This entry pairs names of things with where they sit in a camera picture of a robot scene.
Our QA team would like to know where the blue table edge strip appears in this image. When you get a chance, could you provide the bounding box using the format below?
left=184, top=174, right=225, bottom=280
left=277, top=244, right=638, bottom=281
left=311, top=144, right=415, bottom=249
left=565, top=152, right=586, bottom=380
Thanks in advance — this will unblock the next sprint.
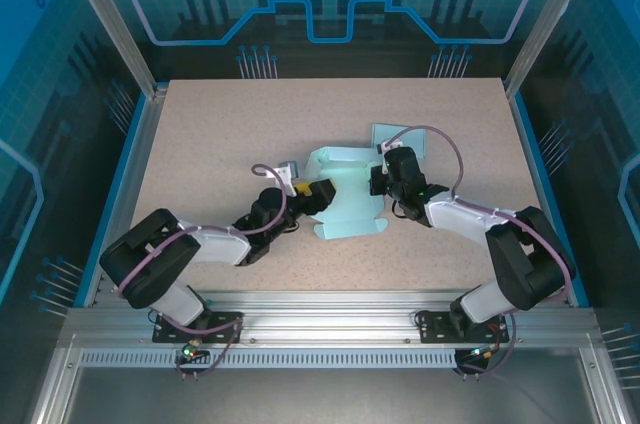
left=73, top=92, right=154, bottom=309

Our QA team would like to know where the small connector with green light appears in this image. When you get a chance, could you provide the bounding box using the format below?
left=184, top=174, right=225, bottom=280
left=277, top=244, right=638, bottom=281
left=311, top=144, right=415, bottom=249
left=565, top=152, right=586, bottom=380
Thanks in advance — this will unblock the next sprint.
left=175, top=341, right=211, bottom=365
left=459, top=343, right=501, bottom=363

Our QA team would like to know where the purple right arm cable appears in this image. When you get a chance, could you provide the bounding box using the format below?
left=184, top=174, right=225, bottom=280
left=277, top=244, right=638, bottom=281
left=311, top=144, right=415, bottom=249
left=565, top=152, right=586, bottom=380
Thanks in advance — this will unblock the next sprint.
left=382, top=124, right=576, bottom=380

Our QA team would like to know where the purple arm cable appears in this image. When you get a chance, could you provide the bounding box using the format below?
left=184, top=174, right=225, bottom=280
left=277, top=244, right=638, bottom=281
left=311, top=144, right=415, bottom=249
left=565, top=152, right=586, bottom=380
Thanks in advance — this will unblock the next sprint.
left=118, top=163, right=289, bottom=383
left=382, top=124, right=576, bottom=380

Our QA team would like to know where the aluminium frame rail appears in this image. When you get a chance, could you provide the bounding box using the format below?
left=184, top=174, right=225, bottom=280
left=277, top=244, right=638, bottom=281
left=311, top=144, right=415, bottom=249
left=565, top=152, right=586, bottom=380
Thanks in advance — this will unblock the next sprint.
left=58, top=288, right=601, bottom=349

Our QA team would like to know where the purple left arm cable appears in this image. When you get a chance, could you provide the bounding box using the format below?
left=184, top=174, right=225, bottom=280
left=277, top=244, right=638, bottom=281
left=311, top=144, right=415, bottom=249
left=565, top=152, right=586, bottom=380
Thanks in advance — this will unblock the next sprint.
left=118, top=163, right=289, bottom=383

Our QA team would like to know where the aluminium side rail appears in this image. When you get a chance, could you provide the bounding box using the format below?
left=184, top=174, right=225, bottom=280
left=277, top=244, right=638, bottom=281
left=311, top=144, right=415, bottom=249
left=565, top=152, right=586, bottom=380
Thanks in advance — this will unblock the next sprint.
left=84, top=86, right=169, bottom=308

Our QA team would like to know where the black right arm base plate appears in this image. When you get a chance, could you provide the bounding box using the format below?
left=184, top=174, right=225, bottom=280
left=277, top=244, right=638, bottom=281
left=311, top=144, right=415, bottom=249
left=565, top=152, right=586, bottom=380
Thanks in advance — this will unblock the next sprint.
left=415, top=310, right=506, bottom=345

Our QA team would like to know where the slotted metal cable duct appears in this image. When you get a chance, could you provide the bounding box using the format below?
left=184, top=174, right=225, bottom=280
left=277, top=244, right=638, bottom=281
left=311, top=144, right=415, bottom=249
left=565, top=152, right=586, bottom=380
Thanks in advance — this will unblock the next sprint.
left=78, top=349, right=460, bottom=368

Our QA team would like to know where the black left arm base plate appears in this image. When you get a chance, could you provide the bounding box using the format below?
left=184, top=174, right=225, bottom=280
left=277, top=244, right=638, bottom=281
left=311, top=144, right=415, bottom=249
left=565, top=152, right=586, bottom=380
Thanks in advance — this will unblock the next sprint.
left=151, top=310, right=246, bottom=345

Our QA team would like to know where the aluminium frame post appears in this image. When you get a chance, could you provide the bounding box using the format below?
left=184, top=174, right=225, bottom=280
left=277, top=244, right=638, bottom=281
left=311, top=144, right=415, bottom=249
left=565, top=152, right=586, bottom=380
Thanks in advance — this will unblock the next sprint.
left=53, top=0, right=170, bottom=101
left=503, top=0, right=601, bottom=98

